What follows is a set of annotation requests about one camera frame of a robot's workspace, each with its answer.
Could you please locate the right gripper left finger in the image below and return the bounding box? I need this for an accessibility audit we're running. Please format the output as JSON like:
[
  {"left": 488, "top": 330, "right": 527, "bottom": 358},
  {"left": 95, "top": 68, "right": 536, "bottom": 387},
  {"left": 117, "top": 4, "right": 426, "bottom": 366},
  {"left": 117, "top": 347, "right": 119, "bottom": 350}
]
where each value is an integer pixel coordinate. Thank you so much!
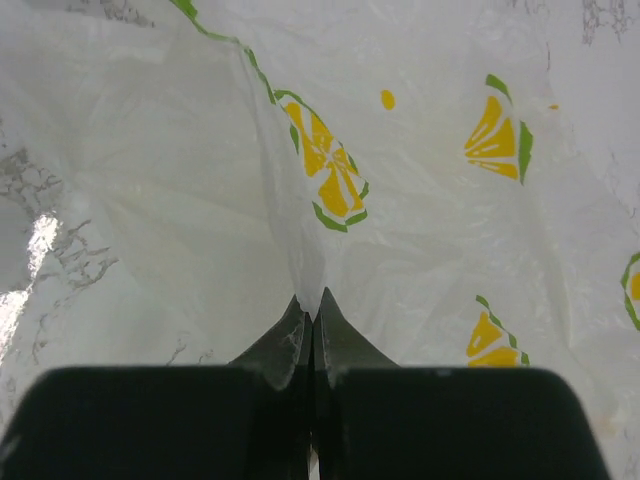
[{"left": 1, "top": 300, "right": 311, "bottom": 479}]

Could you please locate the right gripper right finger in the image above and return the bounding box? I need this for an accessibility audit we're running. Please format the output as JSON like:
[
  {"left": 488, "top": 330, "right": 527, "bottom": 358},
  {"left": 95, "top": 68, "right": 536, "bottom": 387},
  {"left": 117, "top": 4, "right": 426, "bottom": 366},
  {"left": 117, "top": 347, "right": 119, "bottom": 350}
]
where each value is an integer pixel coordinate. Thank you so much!
[{"left": 313, "top": 291, "right": 609, "bottom": 479}]

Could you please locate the white lemon-print plastic bag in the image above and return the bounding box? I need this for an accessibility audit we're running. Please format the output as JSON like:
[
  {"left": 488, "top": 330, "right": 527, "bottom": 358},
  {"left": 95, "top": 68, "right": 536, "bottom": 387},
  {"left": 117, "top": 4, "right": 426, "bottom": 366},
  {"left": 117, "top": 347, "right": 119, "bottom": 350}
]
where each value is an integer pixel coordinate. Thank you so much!
[{"left": 0, "top": 0, "right": 640, "bottom": 441}]

